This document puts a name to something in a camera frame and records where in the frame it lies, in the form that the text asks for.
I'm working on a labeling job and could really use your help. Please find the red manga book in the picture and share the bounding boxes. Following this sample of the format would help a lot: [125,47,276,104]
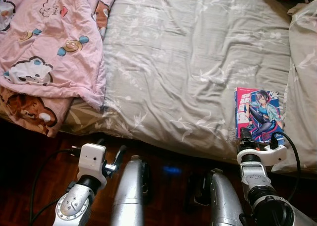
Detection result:
[234,87,286,146]

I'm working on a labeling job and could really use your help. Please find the silver left robot leg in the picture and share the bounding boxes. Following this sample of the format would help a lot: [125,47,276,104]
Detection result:
[110,156,152,226]

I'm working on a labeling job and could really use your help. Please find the silver robot leg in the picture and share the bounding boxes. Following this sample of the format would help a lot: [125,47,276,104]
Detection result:
[110,156,152,226]
[193,169,244,226]

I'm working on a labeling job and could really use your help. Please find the silver right robot leg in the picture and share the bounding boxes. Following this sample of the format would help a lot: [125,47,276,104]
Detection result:
[193,169,244,226]

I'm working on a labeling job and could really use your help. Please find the beige floral duvet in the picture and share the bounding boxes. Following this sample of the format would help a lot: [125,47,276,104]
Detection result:
[277,0,317,176]

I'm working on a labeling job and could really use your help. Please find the pink cartoon print blanket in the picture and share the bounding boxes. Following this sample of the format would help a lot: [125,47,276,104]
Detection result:
[0,0,119,137]

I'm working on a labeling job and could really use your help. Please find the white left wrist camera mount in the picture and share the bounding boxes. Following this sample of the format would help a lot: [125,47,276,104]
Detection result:
[78,143,108,176]

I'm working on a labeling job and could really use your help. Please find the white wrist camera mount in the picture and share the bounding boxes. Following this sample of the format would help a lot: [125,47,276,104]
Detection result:
[78,143,108,176]
[236,145,288,167]

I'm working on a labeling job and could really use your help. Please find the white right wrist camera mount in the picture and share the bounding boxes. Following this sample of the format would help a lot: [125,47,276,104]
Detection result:
[236,145,288,167]

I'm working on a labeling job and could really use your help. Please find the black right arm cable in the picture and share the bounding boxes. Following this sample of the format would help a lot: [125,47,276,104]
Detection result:
[271,131,302,203]

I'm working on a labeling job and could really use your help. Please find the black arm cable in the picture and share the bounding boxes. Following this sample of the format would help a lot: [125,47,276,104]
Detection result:
[271,131,302,203]
[28,148,80,226]

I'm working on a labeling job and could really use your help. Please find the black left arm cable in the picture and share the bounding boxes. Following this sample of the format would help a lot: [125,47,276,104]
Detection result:
[28,148,80,226]

